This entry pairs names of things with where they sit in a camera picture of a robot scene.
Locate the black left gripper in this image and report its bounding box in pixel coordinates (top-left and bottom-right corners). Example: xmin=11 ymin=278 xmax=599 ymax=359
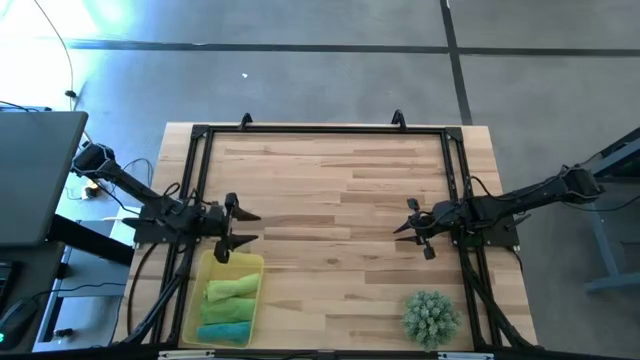
xmin=198 ymin=192 xmax=263 ymax=265

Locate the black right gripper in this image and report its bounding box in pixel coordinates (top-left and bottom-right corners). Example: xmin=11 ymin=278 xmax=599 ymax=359
xmin=392 ymin=197 xmax=464 ymax=262

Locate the yellow translucent plastic basket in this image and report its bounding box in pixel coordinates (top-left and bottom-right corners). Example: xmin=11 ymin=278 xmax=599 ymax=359
xmin=181 ymin=249 xmax=266 ymax=349

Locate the lime green textured towel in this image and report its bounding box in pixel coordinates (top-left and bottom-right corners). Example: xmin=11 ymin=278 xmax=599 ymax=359
xmin=203 ymin=272 xmax=262 ymax=303

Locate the green microfiber towel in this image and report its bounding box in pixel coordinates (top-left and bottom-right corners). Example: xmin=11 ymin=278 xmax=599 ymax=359
xmin=199 ymin=297 xmax=257 ymax=325

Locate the teal microfiber towel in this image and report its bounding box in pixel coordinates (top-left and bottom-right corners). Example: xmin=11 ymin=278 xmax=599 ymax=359
xmin=196 ymin=321 xmax=253 ymax=346

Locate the artificial green plant ball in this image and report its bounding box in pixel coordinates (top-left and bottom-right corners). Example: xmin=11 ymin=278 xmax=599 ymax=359
xmin=401 ymin=290 xmax=463 ymax=351

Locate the black desk beam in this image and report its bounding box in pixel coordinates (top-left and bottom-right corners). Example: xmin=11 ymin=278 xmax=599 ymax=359
xmin=47 ymin=213 xmax=136 ymax=268

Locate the grey shelf cart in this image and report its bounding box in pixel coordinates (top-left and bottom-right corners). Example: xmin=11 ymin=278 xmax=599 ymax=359
xmin=32 ymin=207 xmax=132 ymax=354

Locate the blue-grey metal table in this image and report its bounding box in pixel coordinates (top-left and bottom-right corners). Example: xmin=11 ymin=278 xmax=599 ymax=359
xmin=551 ymin=127 xmax=640 ymax=295

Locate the dark desk top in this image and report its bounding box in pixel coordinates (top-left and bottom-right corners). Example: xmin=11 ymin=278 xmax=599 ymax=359
xmin=0 ymin=242 xmax=66 ymax=354

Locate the black computer mouse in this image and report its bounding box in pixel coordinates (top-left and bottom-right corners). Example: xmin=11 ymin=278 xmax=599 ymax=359
xmin=0 ymin=298 xmax=40 ymax=346

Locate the dark keyboard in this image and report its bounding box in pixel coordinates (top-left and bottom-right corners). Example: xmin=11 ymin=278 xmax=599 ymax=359
xmin=0 ymin=259 xmax=16 ymax=311

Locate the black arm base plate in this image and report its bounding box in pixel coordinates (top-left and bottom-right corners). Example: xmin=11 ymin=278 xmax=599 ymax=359
xmin=447 ymin=207 xmax=521 ymax=250
xmin=122 ymin=218 xmax=204 ymax=246

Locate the black aluminium table frame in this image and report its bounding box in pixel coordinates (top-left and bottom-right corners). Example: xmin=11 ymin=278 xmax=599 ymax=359
xmin=112 ymin=122 xmax=539 ymax=360

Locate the silver frame bracket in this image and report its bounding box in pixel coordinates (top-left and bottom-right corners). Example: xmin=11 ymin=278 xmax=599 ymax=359
xmin=157 ymin=349 xmax=217 ymax=360
xmin=437 ymin=351 xmax=495 ymax=360

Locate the yellow cable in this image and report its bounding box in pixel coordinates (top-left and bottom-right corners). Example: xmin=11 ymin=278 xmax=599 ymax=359
xmin=32 ymin=0 xmax=96 ymax=146

